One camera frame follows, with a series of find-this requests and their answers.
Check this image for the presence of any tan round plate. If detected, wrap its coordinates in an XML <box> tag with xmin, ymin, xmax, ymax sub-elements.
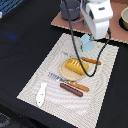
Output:
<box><xmin>59</xmin><ymin>58</ymin><xmax>85</xmax><ymax>81</ymax></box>

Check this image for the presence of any beige bowl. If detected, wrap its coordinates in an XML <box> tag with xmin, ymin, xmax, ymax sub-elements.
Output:
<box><xmin>121</xmin><ymin>7</ymin><xmax>128</xmax><ymax>30</ymax></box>

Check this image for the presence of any orange handled fork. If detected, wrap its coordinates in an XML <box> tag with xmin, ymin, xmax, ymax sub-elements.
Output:
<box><xmin>48</xmin><ymin>72</ymin><xmax>89</xmax><ymax>92</ymax></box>

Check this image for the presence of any grey frying pan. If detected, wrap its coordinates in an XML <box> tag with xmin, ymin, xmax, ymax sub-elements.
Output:
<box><xmin>71</xmin><ymin>17</ymin><xmax>89</xmax><ymax>29</ymax></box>

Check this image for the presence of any light blue carton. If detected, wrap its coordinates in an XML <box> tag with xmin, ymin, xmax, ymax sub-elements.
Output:
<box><xmin>81</xmin><ymin>34</ymin><xmax>94</xmax><ymax>52</ymax></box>

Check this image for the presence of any yellow bread loaf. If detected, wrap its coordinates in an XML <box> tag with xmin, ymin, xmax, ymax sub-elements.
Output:
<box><xmin>65</xmin><ymin>58</ymin><xmax>89</xmax><ymax>75</ymax></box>

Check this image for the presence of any brown sausage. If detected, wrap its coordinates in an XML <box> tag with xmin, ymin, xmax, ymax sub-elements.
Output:
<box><xmin>60</xmin><ymin>83</ymin><xmax>83</xmax><ymax>97</ymax></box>

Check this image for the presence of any grey cooking pot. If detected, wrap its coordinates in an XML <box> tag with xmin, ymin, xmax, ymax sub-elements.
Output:
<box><xmin>60</xmin><ymin>0</ymin><xmax>80</xmax><ymax>20</ymax></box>

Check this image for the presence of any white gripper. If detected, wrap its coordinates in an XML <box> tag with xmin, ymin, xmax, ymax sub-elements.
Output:
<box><xmin>84</xmin><ymin>16</ymin><xmax>112</xmax><ymax>41</ymax></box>

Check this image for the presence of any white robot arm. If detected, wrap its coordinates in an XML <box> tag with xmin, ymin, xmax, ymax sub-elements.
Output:
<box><xmin>80</xmin><ymin>0</ymin><xmax>113</xmax><ymax>39</ymax></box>

